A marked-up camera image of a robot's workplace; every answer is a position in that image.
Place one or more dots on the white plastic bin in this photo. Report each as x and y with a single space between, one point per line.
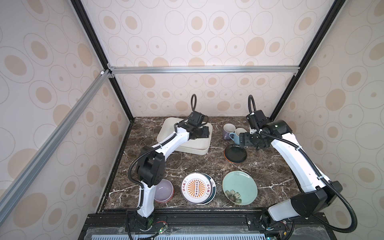
197 147

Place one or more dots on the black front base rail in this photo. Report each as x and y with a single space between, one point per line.
200 225

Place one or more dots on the purple bowl red rim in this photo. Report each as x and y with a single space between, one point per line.
164 191

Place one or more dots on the left slanted aluminium frame bar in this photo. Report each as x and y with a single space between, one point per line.
24 180

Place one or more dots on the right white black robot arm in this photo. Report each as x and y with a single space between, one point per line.
317 190

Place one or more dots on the white plate dark green rim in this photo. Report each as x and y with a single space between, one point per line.
213 192

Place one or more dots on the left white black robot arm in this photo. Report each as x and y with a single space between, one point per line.
148 169

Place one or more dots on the horizontal aluminium frame bar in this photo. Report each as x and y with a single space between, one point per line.
202 70

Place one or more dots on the black plate orange rim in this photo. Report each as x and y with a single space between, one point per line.
235 154

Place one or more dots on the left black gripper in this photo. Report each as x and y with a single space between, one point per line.
204 132

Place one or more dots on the green floral ceramic plate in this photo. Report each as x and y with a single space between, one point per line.
240 188

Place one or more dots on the light blue ceramic mug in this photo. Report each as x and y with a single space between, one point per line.
235 136

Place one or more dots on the white plate orange sunburst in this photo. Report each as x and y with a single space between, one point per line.
197 188

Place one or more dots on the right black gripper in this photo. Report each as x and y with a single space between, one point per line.
244 138

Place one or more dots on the purple ceramic mug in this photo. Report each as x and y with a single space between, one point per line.
227 129

